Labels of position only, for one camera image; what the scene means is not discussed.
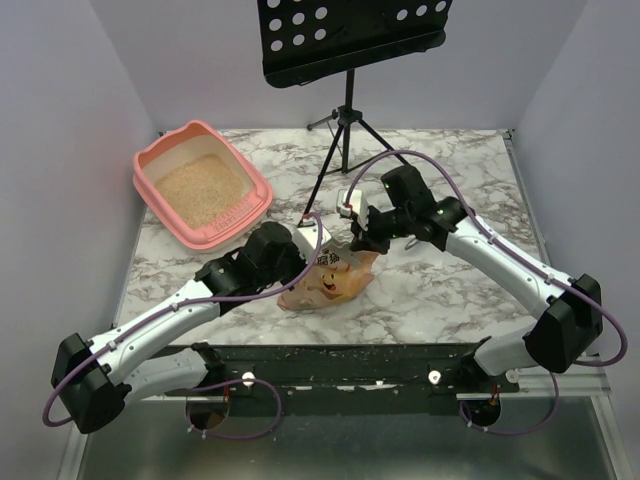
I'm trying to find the white bag sealing clip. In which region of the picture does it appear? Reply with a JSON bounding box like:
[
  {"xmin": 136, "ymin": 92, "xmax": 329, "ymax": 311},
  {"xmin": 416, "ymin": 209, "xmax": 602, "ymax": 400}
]
[{"xmin": 324, "ymin": 239, "xmax": 362, "ymax": 268}]

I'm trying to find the orange cat litter bag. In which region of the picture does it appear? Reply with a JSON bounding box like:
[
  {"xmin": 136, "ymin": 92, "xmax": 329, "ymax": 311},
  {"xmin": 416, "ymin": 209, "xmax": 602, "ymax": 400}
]
[{"xmin": 277, "ymin": 249, "xmax": 379, "ymax": 311}]

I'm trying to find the pink litter box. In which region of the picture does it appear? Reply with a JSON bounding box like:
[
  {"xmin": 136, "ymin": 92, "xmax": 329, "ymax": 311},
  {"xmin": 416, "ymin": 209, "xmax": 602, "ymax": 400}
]
[{"xmin": 133, "ymin": 120, "xmax": 274, "ymax": 252}]

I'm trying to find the metal litter scoop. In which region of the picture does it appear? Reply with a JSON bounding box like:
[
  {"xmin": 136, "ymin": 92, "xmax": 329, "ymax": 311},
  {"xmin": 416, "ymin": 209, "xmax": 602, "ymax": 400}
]
[{"xmin": 405, "ymin": 238, "xmax": 420, "ymax": 250}]

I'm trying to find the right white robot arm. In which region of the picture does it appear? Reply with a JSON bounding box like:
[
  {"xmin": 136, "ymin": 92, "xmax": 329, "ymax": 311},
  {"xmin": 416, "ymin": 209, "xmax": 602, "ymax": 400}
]
[{"xmin": 336, "ymin": 165, "xmax": 603, "ymax": 377}]

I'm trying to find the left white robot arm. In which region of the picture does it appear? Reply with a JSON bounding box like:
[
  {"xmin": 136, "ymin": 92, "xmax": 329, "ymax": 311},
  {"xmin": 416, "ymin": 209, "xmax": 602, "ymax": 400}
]
[{"xmin": 42, "ymin": 215, "xmax": 324, "ymax": 434}]

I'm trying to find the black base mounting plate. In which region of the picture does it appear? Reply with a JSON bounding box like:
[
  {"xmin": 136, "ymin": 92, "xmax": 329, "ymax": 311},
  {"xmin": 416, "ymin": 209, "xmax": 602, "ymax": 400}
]
[{"xmin": 190, "ymin": 342, "xmax": 520, "ymax": 417}]

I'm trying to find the black music stand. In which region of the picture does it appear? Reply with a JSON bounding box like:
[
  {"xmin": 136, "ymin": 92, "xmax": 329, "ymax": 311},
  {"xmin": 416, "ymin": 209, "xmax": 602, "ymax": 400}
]
[{"xmin": 257, "ymin": 0, "xmax": 452, "ymax": 213}]

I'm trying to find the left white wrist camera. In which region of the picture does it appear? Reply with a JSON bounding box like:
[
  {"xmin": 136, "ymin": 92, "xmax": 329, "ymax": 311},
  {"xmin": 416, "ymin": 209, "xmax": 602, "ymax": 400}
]
[{"xmin": 292, "ymin": 224, "xmax": 333, "ymax": 265}]

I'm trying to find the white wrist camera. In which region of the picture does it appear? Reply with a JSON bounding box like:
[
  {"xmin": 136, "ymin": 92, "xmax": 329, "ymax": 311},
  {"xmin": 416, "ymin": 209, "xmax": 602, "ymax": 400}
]
[
  {"xmin": 292, "ymin": 224, "xmax": 333, "ymax": 265},
  {"xmin": 336, "ymin": 189, "xmax": 369, "ymax": 229}
]

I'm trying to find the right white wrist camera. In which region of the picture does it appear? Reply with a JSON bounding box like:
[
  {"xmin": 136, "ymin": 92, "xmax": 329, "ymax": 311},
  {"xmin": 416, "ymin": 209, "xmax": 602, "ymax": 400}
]
[{"xmin": 336, "ymin": 189, "xmax": 369, "ymax": 229}]

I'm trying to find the aluminium frame rail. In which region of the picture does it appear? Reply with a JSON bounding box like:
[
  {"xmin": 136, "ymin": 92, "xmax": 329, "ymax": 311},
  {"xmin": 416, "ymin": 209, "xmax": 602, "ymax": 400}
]
[{"xmin": 444, "ymin": 365, "xmax": 611, "ymax": 400}]

